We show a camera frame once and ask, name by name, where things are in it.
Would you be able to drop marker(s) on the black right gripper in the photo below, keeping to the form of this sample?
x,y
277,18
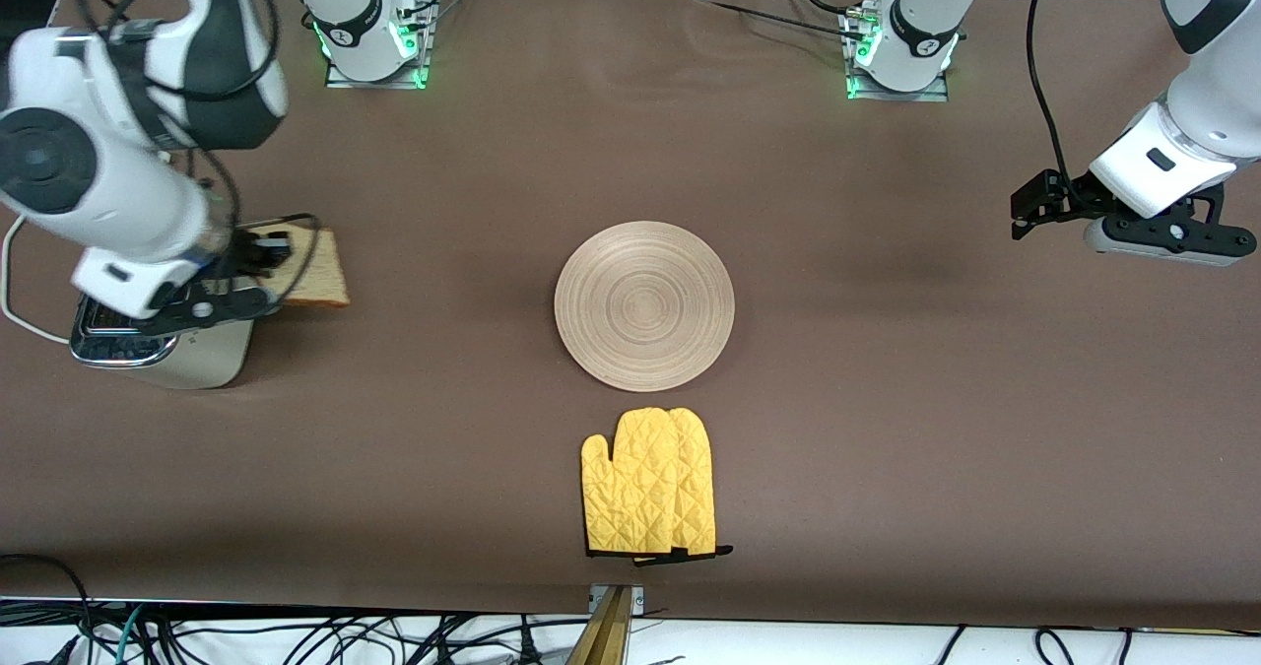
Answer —
x,y
245,257

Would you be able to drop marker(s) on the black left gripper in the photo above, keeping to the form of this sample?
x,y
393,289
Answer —
x,y
1075,195

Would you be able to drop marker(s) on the slice of brown-crust bread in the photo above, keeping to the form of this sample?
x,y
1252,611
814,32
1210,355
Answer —
x,y
320,271

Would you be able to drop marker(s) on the round light wooden plate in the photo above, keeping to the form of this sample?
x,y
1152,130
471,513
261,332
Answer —
x,y
645,305

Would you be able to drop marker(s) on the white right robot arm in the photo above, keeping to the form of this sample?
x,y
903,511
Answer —
x,y
108,192

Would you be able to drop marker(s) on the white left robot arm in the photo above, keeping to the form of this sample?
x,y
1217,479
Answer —
x,y
1212,103

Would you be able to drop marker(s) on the cream and chrome toaster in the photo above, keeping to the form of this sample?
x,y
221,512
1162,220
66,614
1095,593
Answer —
x,y
212,355

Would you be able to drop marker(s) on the brown table cover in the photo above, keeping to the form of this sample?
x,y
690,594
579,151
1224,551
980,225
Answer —
x,y
887,448

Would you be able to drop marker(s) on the yellow quilted oven mitt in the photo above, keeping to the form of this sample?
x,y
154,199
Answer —
x,y
701,488
630,488

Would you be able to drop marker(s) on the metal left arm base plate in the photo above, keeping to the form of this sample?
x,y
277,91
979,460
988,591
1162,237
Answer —
x,y
896,96

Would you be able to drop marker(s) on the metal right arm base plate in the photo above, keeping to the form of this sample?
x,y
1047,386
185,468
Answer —
x,y
374,84

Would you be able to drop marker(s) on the small metal bracket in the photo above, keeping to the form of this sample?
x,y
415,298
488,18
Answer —
x,y
638,598

